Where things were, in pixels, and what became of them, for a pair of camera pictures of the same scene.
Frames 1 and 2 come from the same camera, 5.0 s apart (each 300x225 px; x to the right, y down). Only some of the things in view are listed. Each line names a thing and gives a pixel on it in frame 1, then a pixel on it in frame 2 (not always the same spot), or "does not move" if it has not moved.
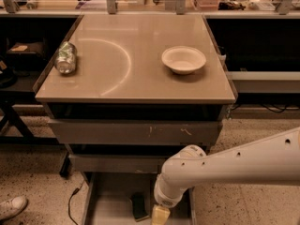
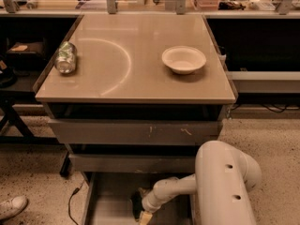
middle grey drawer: [116, 163] does not move
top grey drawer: [137, 132] does not move
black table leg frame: [9, 100] does not move
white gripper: [166, 201] → [147, 202]
